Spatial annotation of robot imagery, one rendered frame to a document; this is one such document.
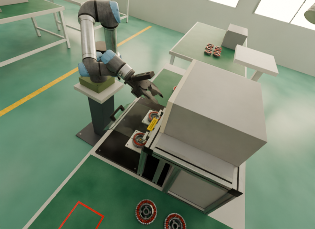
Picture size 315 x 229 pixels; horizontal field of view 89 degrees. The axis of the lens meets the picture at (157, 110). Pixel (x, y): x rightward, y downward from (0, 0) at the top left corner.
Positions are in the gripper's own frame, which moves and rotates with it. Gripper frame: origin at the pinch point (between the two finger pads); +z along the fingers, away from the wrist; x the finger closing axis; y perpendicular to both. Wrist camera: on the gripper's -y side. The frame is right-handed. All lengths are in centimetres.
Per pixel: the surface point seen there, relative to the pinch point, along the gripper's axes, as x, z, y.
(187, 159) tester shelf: 21.9, 24.8, -3.4
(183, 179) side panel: 23.9, 33.6, 8.5
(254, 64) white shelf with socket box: -83, 45, -23
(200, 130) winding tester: 14.1, 19.5, -14.5
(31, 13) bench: -116, -209, 146
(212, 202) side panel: 24, 53, 7
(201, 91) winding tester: -0.6, 11.0, -19.3
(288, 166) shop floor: -109, 201, 37
